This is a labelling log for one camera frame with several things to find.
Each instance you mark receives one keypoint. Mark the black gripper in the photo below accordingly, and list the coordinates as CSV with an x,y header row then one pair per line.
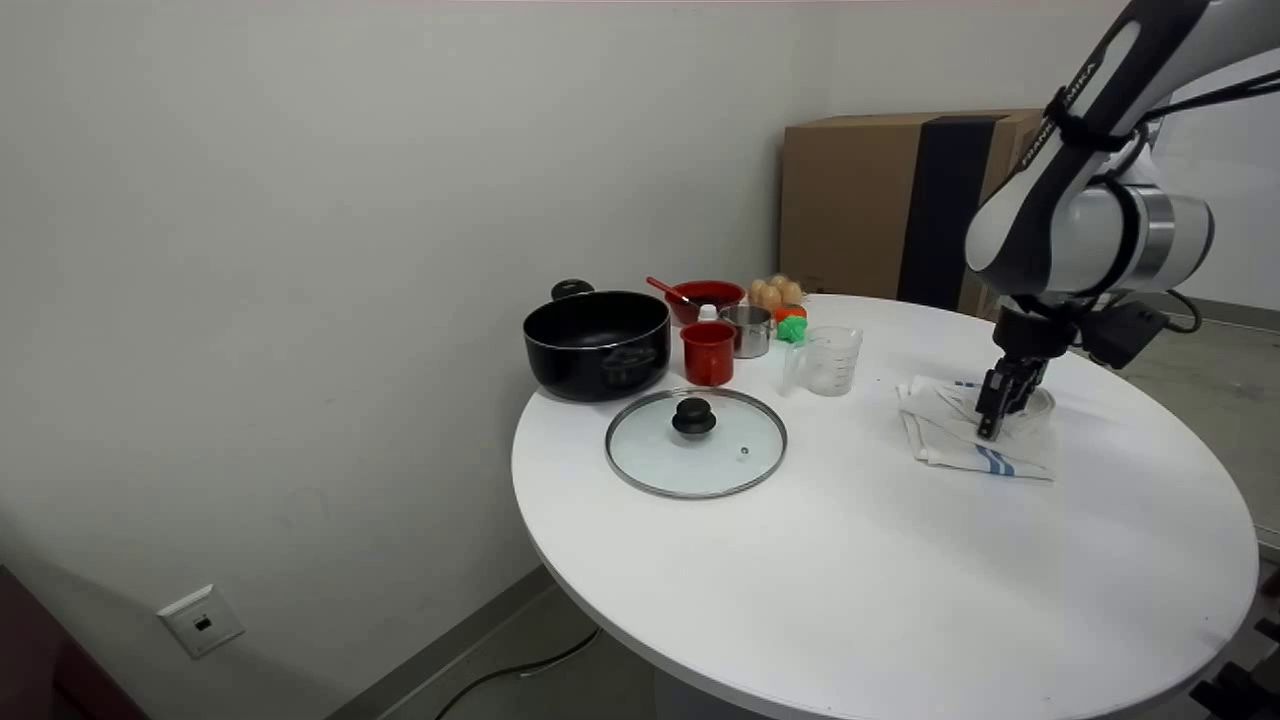
x,y
1035,335

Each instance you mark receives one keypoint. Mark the white blue-striped tea towel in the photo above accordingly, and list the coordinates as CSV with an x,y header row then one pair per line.
x,y
961,444

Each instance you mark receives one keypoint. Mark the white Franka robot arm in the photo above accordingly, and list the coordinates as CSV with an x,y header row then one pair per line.
x,y
1065,226

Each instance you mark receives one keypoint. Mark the clear plastic measuring cup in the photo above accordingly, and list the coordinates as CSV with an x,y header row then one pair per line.
x,y
825,360

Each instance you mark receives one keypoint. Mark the green toy piece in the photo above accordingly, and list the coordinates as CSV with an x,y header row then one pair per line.
x,y
793,335

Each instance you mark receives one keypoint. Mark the orange toy piece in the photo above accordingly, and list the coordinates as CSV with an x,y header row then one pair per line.
x,y
793,315

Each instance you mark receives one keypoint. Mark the brown cardboard box dark panel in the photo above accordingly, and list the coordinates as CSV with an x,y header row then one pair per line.
x,y
853,201

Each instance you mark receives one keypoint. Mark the small steel cup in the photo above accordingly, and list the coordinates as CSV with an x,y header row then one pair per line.
x,y
754,335

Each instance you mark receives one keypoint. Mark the red plastic cup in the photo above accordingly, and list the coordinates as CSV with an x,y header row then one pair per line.
x,y
709,356

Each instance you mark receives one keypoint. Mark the red bowl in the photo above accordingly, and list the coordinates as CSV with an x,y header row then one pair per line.
x,y
712,298

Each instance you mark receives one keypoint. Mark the glass pot lid black knob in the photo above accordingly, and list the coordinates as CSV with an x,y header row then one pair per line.
x,y
695,454

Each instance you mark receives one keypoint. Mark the red spoon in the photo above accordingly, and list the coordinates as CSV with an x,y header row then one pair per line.
x,y
664,292

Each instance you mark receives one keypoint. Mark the black metal stand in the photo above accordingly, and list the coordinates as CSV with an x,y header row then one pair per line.
x,y
1245,667

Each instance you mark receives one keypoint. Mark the black cooking pot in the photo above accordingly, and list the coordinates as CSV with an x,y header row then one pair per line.
x,y
599,345

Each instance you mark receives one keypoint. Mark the dark red cabinet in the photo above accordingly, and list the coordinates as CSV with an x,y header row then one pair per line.
x,y
42,667

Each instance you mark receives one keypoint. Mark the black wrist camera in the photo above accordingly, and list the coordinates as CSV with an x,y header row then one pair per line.
x,y
1121,329

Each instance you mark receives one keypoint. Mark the white wall outlet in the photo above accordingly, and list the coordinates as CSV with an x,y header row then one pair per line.
x,y
200,623

